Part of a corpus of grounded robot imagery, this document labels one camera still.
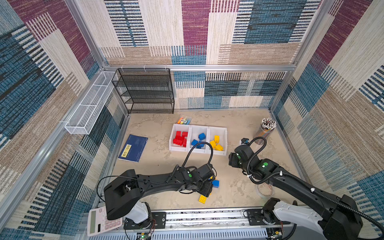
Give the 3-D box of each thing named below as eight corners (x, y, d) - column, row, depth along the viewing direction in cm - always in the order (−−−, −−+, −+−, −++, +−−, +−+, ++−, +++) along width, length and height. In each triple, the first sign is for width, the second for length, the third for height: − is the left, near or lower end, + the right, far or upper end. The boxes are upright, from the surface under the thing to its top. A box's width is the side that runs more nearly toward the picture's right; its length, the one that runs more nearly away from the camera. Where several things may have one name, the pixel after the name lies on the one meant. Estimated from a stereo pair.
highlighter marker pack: (177, 124, 115) (177, 122, 113) (178, 117, 119) (177, 115, 117) (191, 124, 115) (191, 122, 113) (191, 117, 119) (191, 115, 117)
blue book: (118, 160, 96) (117, 158, 95) (130, 136, 108) (129, 134, 106) (139, 162, 95) (138, 161, 94) (148, 138, 107) (147, 136, 105)
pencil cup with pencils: (255, 145, 102) (265, 127, 88) (252, 135, 107) (261, 117, 93) (265, 145, 102) (278, 127, 88) (262, 135, 107) (273, 117, 93)
